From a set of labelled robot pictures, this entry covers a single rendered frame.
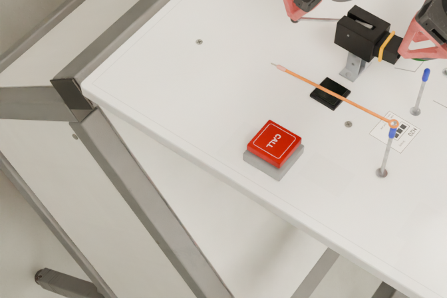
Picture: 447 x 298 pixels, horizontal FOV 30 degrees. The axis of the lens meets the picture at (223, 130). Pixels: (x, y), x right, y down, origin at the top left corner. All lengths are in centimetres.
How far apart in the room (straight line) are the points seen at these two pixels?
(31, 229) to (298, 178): 117
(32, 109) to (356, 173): 53
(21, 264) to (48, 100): 91
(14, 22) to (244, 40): 99
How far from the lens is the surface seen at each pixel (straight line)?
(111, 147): 126
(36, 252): 213
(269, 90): 113
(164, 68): 115
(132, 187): 129
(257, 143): 103
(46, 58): 146
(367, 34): 108
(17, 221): 210
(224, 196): 140
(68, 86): 117
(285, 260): 151
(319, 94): 111
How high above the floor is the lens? 186
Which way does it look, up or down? 50 degrees down
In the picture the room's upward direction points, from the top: 93 degrees clockwise
